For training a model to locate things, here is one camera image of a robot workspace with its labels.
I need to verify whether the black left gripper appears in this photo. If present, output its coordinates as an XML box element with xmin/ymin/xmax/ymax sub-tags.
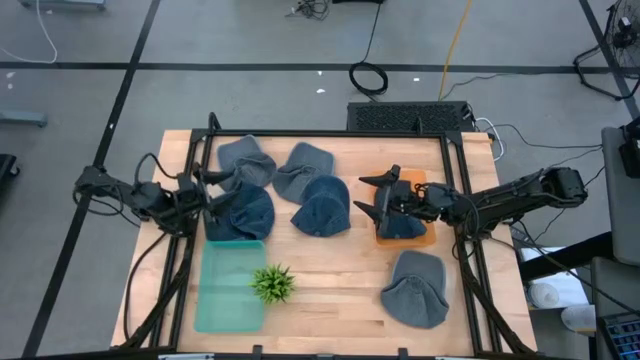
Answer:
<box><xmin>174</xmin><ymin>167</ymin><xmax>241</xmax><ymax>231</ymax></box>

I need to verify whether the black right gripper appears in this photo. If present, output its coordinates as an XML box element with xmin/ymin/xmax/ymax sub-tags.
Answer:
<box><xmin>352</xmin><ymin>164</ymin><xmax>429</xmax><ymax>232</ymax></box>

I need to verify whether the dark blue denim bucket hat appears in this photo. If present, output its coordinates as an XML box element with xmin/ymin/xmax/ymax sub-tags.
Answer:
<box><xmin>204</xmin><ymin>180</ymin><xmax>276</xmax><ymax>243</ymax></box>
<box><xmin>374</xmin><ymin>180</ymin><xmax>429</xmax><ymax>241</ymax></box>
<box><xmin>290</xmin><ymin>174</ymin><xmax>352</xmax><ymax>238</ymax></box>

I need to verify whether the grey denim bucket hat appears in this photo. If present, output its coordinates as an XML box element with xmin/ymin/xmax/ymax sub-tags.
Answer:
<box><xmin>380</xmin><ymin>250</ymin><xmax>450</xmax><ymax>330</ymax></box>
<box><xmin>216</xmin><ymin>134</ymin><xmax>278</xmax><ymax>194</ymax></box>
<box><xmin>272</xmin><ymin>141</ymin><xmax>336</xmax><ymax>206</ymax></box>

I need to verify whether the orange plastic bin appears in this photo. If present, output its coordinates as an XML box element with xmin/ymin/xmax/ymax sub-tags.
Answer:
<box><xmin>370</xmin><ymin>168</ymin><xmax>437</xmax><ymax>250</ymax></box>

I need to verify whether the black perforated computer case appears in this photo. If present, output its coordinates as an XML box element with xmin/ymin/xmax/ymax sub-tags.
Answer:
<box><xmin>345</xmin><ymin>100</ymin><xmax>476</xmax><ymax>134</ymax></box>

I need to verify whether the green plastic bin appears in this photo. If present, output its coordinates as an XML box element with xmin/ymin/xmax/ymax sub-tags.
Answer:
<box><xmin>193</xmin><ymin>239</ymin><xmax>268</xmax><ymax>335</ymax></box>

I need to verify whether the artificial green plant white pot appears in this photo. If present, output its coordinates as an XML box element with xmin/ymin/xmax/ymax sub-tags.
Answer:
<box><xmin>248</xmin><ymin>263</ymin><xmax>297</xmax><ymax>305</ymax></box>

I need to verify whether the white paper roll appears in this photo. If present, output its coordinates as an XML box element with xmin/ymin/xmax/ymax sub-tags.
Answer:
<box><xmin>528</xmin><ymin>281</ymin><xmax>562</xmax><ymax>310</ymax></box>
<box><xmin>560</xmin><ymin>303</ymin><xmax>597</xmax><ymax>334</ymax></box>

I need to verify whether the black beam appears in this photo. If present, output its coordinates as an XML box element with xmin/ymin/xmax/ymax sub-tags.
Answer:
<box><xmin>517</xmin><ymin>232</ymin><xmax>614</xmax><ymax>281</ymax></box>

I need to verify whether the grey floor bar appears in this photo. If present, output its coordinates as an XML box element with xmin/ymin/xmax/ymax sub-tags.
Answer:
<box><xmin>0</xmin><ymin>110</ymin><xmax>49</xmax><ymax>129</ymax></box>

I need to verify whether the black bag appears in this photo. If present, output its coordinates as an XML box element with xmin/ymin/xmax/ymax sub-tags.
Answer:
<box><xmin>0</xmin><ymin>153</ymin><xmax>21</xmax><ymax>195</ymax></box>

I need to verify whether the grey furniture base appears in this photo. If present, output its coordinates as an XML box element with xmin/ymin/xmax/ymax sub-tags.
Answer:
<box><xmin>17</xmin><ymin>0</ymin><xmax>108</xmax><ymax>13</ymax></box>

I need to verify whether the grey desk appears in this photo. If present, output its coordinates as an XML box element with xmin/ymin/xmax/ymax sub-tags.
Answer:
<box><xmin>600</xmin><ymin>125</ymin><xmax>640</xmax><ymax>267</ymax></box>

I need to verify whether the black device on desk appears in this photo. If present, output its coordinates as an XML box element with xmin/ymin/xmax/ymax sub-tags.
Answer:
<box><xmin>618</xmin><ymin>116</ymin><xmax>640</xmax><ymax>180</ymax></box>

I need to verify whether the black keyboard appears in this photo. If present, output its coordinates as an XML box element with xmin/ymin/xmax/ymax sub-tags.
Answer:
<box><xmin>597</xmin><ymin>311</ymin><xmax>640</xmax><ymax>360</ymax></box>

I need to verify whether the black floor fan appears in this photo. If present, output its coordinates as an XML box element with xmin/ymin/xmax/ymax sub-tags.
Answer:
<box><xmin>571</xmin><ymin>0</ymin><xmax>640</xmax><ymax>102</ymax></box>

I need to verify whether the black aluminium rig frame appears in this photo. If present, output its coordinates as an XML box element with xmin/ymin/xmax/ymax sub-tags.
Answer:
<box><xmin>110</xmin><ymin>111</ymin><xmax>539</xmax><ymax>360</ymax></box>

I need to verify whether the coiled black cable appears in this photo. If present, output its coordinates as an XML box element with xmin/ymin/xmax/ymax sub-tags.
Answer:
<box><xmin>347</xmin><ymin>0</ymin><xmax>390</xmax><ymax>104</ymax></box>

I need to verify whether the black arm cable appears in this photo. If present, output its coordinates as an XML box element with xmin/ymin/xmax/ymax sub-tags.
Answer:
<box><xmin>122</xmin><ymin>230</ymin><xmax>170</xmax><ymax>342</ymax></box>

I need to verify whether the yellow cable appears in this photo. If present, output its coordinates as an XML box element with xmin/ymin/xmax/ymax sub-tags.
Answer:
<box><xmin>437</xmin><ymin>0</ymin><xmax>474</xmax><ymax>102</ymax></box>

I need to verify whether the tangled black cable bundle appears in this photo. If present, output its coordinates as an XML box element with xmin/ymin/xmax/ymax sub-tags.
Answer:
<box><xmin>284</xmin><ymin>0</ymin><xmax>332</xmax><ymax>20</ymax></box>

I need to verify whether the white floor cable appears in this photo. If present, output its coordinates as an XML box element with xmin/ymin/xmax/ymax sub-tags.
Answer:
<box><xmin>0</xmin><ymin>0</ymin><xmax>59</xmax><ymax>65</ymax></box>

